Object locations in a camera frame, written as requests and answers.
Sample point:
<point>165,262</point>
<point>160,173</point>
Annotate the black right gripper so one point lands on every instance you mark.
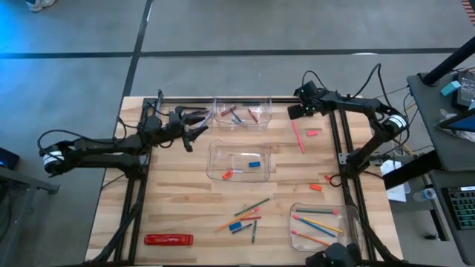
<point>315,102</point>

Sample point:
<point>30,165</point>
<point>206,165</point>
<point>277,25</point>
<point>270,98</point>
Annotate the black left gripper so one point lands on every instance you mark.
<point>176,126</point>

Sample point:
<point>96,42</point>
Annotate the pale grey-blue pen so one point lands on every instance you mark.
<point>208,120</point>

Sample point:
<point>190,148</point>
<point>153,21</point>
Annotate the red crayon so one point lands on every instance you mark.
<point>254,218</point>
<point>253,116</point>
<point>229,111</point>

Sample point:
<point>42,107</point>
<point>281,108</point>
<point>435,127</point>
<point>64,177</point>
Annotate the orange eraser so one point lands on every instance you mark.
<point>228,174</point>
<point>315,187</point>

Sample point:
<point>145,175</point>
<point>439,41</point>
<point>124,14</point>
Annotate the green pencil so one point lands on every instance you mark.
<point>253,206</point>

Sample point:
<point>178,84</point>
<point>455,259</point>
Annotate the orange pencil with pink eraser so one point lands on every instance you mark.
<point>310,238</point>
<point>226,226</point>

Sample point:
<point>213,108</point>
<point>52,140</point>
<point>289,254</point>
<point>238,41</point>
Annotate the blue eraser with white print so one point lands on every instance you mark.
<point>235,226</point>

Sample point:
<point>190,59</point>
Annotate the grey pencil with pink eraser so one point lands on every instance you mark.
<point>315,211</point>

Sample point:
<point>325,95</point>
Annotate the dark pen with black grip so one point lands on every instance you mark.
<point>246,226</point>

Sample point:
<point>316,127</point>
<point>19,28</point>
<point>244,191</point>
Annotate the green pen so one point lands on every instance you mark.
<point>254,233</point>

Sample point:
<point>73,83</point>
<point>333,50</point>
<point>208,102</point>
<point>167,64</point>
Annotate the blue pencil with pink eraser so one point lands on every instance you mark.
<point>315,226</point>

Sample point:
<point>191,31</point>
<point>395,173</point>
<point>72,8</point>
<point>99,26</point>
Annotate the yellow pencil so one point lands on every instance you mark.
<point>326,226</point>

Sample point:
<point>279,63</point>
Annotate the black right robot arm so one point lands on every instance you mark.
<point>356,104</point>

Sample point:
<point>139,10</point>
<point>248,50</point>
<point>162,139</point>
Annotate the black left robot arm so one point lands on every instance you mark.
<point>111,142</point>

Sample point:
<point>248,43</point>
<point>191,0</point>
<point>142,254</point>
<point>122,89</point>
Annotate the clear plastic bin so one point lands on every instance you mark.
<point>263,124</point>
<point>222,155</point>
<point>208,130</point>
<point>352,226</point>

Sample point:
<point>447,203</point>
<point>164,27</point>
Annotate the pink eraser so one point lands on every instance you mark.
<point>312,132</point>

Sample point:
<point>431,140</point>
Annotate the red tag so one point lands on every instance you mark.
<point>327,178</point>

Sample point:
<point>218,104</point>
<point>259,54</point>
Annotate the red stapler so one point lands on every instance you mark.
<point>168,240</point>

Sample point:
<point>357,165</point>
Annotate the grey cart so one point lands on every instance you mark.
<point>426,96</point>

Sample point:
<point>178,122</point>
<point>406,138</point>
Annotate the white paper sheet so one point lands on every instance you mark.
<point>397,193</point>

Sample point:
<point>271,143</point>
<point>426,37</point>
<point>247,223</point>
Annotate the teal box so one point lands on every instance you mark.
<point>450,88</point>

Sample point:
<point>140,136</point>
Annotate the black pole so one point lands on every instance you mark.
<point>449,61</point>

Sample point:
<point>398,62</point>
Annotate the clear water bottle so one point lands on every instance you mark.
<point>426,194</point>

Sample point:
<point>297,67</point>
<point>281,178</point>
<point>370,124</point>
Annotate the dark tablet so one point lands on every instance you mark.
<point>464,124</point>

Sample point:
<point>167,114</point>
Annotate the black device box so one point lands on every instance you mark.
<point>467,91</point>

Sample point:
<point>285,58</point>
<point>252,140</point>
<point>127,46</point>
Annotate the grey metal stand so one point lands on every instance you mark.
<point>22,181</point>

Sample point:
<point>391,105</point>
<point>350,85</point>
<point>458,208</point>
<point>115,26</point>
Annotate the black device with blue light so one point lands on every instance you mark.
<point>8,158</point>

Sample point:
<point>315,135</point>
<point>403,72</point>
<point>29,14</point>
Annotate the red striped object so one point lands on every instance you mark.
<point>469,9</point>

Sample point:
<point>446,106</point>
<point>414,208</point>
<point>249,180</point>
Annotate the black keyboard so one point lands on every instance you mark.
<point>462,207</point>

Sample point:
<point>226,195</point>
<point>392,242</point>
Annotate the person's shoe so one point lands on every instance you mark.
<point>41,4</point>

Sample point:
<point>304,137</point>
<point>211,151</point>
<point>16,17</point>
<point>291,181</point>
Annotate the black aluminium rig frame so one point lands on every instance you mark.
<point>282,100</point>

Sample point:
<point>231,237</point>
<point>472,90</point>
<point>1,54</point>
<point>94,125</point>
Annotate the black frame clamp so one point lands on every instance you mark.
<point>160,93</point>

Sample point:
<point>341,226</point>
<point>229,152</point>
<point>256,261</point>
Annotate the silver corner bracket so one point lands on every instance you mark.
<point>343,158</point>

